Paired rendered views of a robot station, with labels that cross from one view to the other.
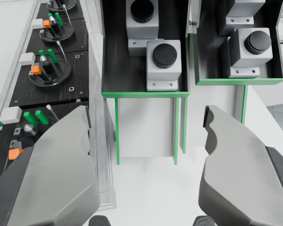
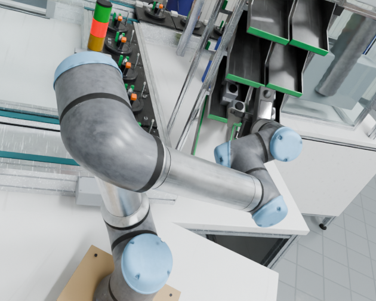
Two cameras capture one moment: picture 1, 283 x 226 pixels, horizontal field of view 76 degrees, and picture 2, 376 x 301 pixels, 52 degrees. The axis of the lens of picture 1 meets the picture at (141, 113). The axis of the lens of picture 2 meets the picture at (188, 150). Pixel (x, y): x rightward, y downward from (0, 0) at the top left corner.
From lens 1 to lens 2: 1.11 m
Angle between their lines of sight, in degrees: 23
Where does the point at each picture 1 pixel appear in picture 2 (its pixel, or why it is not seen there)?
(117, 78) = (213, 111)
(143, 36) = (230, 97)
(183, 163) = not seen: hidden behind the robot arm
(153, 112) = (215, 140)
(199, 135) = not seen: hidden behind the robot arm
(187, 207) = (221, 214)
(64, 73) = (138, 105)
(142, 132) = (205, 151)
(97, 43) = (203, 94)
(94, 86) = (159, 122)
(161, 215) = (203, 214)
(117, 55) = (213, 101)
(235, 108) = not seen: hidden behind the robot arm
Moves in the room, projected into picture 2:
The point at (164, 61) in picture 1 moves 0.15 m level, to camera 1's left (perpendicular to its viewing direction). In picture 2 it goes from (239, 107) to (197, 95)
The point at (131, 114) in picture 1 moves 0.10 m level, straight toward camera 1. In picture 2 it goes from (202, 138) to (207, 156)
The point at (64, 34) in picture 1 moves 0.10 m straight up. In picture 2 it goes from (131, 75) to (136, 56)
